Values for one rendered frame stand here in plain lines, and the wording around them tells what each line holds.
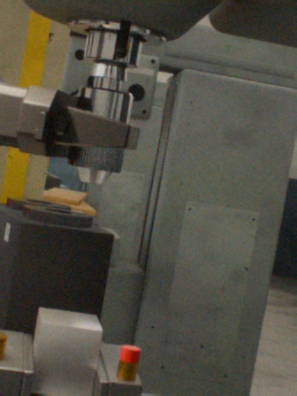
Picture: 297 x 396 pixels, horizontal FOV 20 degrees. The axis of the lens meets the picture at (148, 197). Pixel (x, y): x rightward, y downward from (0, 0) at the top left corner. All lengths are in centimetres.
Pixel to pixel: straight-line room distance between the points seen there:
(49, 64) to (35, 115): 178
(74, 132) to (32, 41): 176
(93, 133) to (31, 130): 5
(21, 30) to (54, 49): 11
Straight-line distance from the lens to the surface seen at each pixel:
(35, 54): 244
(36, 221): 103
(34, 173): 244
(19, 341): 75
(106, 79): 71
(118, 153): 71
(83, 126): 69
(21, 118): 67
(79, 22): 70
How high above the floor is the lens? 121
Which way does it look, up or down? 3 degrees down
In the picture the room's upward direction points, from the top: 10 degrees clockwise
